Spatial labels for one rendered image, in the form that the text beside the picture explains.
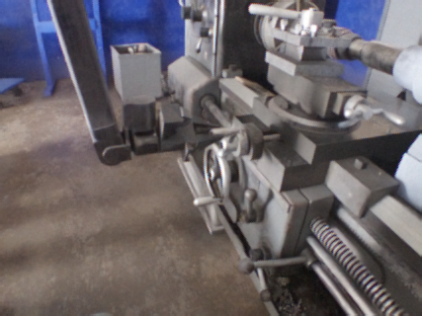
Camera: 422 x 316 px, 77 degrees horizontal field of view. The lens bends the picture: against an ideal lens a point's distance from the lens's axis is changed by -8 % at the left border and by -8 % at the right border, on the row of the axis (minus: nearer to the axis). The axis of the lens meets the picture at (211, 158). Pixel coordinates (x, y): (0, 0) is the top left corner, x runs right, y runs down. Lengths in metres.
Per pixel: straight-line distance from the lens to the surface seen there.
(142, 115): 0.58
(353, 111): 0.68
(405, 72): 0.86
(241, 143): 0.73
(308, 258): 0.83
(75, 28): 0.54
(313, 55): 0.86
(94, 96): 0.57
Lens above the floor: 1.23
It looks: 32 degrees down
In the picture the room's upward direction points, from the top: 3 degrees clockwise
